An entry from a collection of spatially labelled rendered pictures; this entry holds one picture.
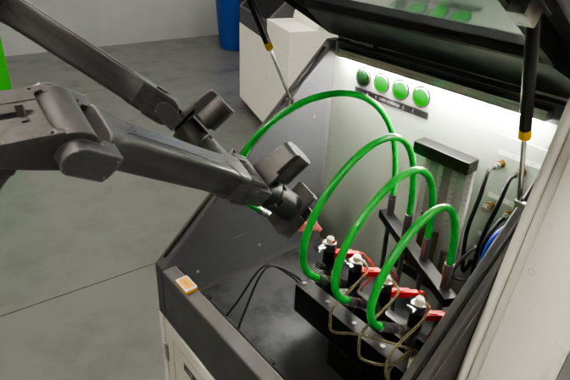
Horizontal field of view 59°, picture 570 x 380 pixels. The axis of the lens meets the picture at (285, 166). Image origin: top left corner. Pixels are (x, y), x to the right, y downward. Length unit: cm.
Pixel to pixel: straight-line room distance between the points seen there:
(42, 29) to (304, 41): 289
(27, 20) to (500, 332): 98
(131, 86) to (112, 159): 46
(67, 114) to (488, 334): 73
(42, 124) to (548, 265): 71
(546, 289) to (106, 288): 227
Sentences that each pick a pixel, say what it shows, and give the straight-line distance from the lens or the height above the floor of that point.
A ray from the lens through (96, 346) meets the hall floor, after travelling 250.
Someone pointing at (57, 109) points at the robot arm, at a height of 155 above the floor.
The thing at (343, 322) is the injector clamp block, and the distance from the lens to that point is 111.
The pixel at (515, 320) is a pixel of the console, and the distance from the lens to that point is 91.
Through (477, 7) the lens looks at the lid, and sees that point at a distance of 82.
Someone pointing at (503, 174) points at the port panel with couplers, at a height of 128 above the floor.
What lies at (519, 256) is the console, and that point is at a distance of 89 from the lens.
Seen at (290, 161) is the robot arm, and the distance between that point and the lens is 89.
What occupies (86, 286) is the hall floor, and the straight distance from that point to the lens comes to 283.
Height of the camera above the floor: 175
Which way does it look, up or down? 27 degrees down
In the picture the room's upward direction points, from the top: 2 degrees clockwise
